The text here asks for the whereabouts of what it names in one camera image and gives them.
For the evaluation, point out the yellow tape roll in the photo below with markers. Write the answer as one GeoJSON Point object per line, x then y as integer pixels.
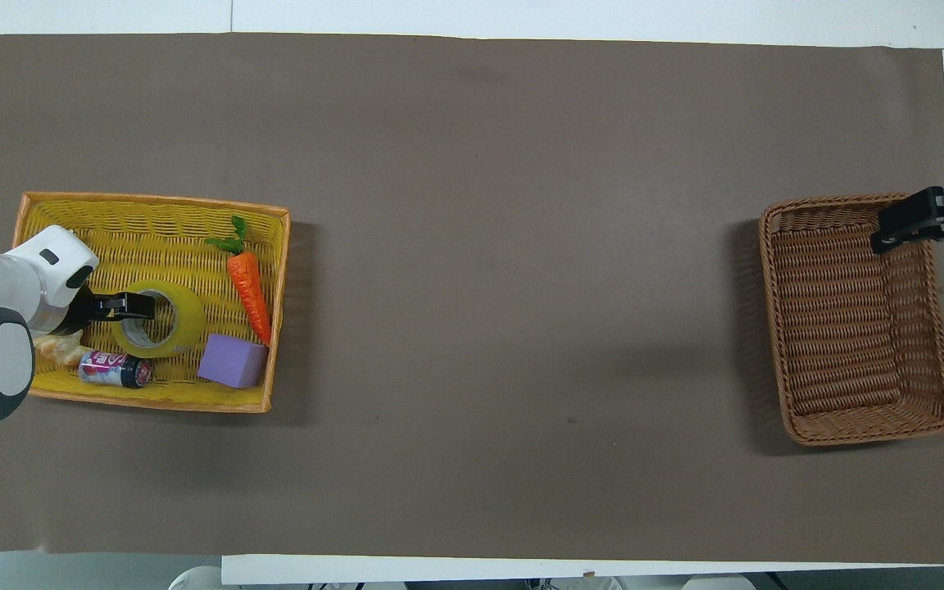
{"type": "Point", "coordinates": [187, 315]}

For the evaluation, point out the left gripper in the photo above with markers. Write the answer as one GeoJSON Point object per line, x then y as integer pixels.
{"type": "Point", "coordinates": [83, 315]}

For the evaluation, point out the yellow wicker basket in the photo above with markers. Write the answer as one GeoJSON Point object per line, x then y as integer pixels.
{"type": "Point", "coordinates": [152, 221]}

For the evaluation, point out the beige toy bread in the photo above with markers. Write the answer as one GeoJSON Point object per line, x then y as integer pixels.
{"type": "Point", "coordinates": [62, 350]}

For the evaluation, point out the small drink can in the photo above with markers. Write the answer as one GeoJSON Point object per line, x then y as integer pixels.
{"type": "Point", "coordinates": [114, 369]}

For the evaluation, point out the purple foam block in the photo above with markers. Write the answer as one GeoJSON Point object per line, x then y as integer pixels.
{"type": "Point", "coordinates": [233, 360]}

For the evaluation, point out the orange toy carrot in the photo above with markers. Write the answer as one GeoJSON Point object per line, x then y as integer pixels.
{"type": "Point", "coordinates": [247, 287]}

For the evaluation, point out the brown wicker basket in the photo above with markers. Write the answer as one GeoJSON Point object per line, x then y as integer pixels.
{"type": "Point", "coordinates": [849, 328]}

